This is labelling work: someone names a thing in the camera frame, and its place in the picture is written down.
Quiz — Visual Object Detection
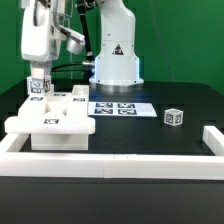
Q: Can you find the white hanging cable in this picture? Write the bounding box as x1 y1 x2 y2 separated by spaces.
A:
68 53 74 80

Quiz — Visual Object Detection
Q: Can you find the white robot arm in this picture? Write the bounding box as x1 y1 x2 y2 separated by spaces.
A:
20 0 143 93

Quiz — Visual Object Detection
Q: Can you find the white chair back frame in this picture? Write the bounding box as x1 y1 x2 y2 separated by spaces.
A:
4 85 95 135

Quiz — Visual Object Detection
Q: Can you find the white chair seat block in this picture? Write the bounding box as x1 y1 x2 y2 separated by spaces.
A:
31 134 88 151

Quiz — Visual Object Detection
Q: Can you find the black cable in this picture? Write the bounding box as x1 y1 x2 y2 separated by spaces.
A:
49 61 96 74

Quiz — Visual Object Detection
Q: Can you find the white tag marker sheet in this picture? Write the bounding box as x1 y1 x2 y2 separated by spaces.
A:
89 102 157 117

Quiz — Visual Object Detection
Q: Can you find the white tagged cube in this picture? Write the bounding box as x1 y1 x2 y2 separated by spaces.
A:
27 76 51 95
164 108 183 126

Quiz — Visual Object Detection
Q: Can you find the white U-shaped fence frame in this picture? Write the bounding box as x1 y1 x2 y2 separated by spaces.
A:
0 126 224 180

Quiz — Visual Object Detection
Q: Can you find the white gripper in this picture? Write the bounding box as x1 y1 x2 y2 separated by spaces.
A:
21 1 86 90

